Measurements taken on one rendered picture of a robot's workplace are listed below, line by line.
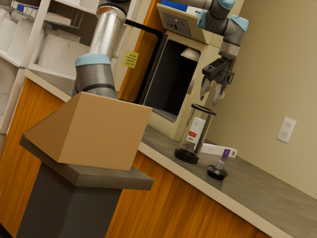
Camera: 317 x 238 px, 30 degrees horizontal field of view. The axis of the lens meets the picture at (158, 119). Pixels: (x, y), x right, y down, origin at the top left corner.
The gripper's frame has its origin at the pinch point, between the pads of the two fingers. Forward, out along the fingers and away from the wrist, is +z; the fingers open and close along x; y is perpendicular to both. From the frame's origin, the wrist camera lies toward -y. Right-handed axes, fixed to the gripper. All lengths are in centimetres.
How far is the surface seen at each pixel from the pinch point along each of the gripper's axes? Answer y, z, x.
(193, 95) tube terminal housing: 27.1, 4.3, 22.6
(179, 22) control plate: 24, -24, 41
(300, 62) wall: 63, -26, -6
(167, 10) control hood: 23, -28, 49
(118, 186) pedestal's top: -64, 26, -16
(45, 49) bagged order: 58, 21, 153
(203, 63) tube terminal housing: 26.7, -10.8, 23.1
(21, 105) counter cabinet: 23, 49, 122
